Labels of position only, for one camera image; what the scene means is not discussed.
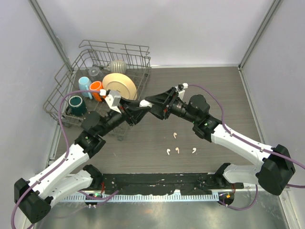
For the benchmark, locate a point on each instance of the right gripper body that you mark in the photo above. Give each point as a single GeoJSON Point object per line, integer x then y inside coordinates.
{"type": "Point", "coordinates": [168, 108]}

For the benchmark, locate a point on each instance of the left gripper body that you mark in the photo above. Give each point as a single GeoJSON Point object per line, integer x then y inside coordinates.
{"type": "Point", "coordinates": [127, 115]}

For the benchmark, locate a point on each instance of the white earbud charging case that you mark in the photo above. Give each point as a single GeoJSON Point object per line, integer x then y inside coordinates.
{"type": "Point", "coordinates": [144, 103]}

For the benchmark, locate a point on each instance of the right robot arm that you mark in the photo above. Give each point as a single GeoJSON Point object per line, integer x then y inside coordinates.
{"type": "Point", "coordinates": [271, 167]}

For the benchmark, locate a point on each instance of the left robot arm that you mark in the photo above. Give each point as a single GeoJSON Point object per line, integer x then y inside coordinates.
{"type": "Point", "coordinates": [35, 197]}

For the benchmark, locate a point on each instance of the beige plate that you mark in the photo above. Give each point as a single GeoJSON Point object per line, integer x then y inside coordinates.
{"type": "Point", "coordinates": [121, 83]}

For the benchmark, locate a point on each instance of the orange mug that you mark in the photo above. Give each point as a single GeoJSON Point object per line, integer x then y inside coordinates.
{"type": "Point", "coordinates": [96, 86]}

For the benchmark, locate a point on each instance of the striped ceramic cup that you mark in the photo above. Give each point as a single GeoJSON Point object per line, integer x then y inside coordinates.
{"type": "Point", "coordinates": [117, 66]}

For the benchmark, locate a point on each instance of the clear glass cup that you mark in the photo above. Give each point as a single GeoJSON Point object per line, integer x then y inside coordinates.
{"type": "Point", "coordinates": [94, 71]}

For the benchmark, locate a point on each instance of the light blue mug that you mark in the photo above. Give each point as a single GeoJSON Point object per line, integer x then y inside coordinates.
{"type": "Point", "coordinates": [84, 85]}

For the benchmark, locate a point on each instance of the dark green mug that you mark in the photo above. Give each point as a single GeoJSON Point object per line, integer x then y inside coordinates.
{"type": "Point", "coordinates": [77, 106]}

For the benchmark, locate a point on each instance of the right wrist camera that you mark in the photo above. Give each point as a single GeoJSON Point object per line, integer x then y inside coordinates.
{"type": "Point", "coordinates": [181, 90]}

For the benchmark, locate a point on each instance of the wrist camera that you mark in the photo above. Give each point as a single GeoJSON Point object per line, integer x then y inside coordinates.
{"type": "Point", "coordinates": [181, 90]}
{"type": "Point", "coordinates": [112, 99]}

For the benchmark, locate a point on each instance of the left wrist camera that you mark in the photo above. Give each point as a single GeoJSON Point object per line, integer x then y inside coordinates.
{"type": "Point", "coordinates": [112, 99]}

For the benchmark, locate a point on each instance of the grey wire dish rack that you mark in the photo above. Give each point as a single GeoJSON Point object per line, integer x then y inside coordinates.
{"type": "Point", "coordinates": [98, 54]}

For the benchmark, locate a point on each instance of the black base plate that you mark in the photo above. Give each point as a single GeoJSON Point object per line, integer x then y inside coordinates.
{"type": "Point", "coordinates": [159, 184]}

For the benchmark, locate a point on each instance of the slotted cable duct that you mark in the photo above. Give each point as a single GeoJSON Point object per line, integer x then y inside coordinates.
{"type": "Point", "coordinates": [175, 197]}

